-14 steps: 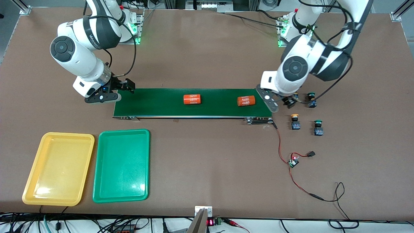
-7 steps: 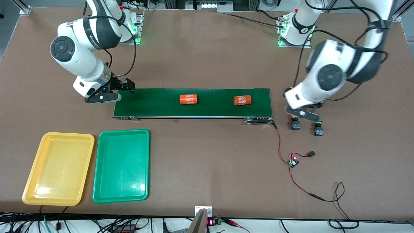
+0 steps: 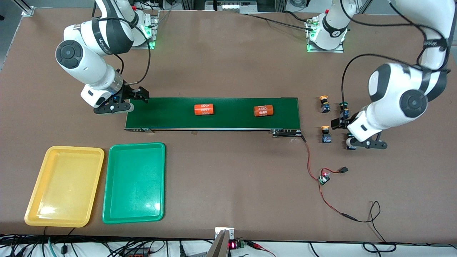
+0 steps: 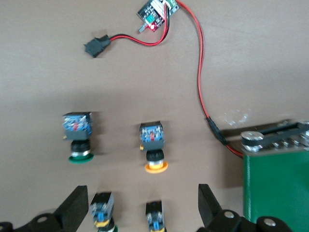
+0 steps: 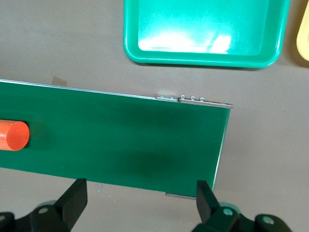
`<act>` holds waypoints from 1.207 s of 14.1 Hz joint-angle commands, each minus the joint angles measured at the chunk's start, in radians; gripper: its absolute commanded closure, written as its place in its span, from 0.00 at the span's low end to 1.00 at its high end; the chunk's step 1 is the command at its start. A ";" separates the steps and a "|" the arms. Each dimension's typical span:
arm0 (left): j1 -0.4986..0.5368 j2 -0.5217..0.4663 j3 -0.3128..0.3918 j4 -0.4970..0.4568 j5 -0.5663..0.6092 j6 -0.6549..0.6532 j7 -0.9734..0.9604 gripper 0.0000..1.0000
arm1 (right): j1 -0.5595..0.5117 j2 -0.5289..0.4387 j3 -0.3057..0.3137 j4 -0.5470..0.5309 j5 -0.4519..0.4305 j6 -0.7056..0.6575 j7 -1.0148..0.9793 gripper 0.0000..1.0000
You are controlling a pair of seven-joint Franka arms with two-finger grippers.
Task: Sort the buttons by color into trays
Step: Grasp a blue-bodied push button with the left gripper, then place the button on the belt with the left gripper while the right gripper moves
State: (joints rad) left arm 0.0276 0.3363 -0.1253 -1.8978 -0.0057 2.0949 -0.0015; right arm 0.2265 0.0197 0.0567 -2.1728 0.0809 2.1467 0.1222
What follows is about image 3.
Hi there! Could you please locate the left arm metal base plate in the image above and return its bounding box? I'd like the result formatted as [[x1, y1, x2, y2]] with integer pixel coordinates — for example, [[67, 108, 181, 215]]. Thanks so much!
[[306, 18, 345, 53]]

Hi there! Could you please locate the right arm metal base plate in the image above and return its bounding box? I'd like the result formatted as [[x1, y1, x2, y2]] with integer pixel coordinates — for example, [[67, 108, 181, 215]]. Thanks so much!
[[118, 11, 159, 50]]

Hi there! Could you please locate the green plastic tray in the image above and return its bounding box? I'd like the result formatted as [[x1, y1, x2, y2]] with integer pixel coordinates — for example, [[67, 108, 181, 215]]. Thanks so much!
[[102, 142, 166, 224]]

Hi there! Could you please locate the red black conveyor wire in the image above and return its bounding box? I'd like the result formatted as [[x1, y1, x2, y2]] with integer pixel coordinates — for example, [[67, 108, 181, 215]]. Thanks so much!
[[301, 134, 321, 180]]

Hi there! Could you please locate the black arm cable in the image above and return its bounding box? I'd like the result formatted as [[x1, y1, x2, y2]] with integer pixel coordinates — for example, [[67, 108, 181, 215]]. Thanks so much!
[[94, 0, 151, 85], [341, 0, 450, 107]]

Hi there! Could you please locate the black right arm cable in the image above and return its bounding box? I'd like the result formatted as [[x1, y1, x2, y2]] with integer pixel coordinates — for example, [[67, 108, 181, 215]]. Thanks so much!
[[94, 0, 151, 85]]

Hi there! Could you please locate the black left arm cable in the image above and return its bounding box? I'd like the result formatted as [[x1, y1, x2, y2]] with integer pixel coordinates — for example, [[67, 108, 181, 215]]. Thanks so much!
[[341, 0, 450, 107]]

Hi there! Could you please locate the orange cylinder with print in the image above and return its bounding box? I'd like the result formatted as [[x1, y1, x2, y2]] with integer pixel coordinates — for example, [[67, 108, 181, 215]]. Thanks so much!
[[194, 104, 214, 116], [253, 105, 274, 117]]

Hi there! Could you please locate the yellow plastic tray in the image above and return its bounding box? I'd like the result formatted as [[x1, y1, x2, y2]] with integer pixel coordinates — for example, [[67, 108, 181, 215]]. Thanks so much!
[[24, 146, 105, 228]]

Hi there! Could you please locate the aluminium frame with light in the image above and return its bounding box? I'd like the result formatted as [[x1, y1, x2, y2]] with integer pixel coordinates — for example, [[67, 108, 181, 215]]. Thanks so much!
[[180, 0, 286, 14]]

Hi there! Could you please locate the long red black power wire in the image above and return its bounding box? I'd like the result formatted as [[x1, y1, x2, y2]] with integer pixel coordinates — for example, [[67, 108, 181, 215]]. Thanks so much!
[[319, 184, 397, 253]]

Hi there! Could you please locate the black plug with red wire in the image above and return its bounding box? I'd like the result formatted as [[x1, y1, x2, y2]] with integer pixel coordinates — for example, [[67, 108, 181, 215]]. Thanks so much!
[[321, 166, 349, 175]]

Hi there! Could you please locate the black cable on table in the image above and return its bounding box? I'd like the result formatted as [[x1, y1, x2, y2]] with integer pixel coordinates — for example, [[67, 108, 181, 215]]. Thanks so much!
[[246, 14, 315, 31]]

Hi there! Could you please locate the red clip lead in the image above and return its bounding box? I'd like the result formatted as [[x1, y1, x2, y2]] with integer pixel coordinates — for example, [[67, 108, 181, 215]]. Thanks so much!
[[246, 241, 276, 257]]

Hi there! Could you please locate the grey metal camera bracket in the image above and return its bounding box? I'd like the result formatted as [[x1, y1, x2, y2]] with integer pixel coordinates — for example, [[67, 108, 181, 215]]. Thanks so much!
[[206, 227, 235, 257]]

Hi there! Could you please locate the aluminium corner profile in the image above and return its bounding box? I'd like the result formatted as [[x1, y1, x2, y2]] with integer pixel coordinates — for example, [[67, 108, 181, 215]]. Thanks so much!
[[12, 0, 35, 16]]

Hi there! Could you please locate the green conveyor belt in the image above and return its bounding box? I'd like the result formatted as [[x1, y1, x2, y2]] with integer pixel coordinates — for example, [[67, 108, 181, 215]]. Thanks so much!
[[124, 96, 305, 138]]

